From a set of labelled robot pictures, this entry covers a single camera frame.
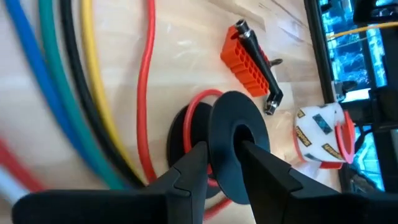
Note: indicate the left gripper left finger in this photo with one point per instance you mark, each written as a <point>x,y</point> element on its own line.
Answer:
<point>124,208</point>

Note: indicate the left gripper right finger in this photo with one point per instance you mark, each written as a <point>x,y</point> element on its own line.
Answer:
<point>311,208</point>

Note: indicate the printed tape roll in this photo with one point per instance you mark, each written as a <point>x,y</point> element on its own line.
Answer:
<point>314,137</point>

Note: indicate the red tape dispenser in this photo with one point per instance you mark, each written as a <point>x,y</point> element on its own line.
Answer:
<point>348,140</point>

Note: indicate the red finned heat sink module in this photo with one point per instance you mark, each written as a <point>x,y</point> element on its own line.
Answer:
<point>245,65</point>

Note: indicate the black table frame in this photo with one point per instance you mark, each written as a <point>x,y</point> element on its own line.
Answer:
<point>320,62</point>

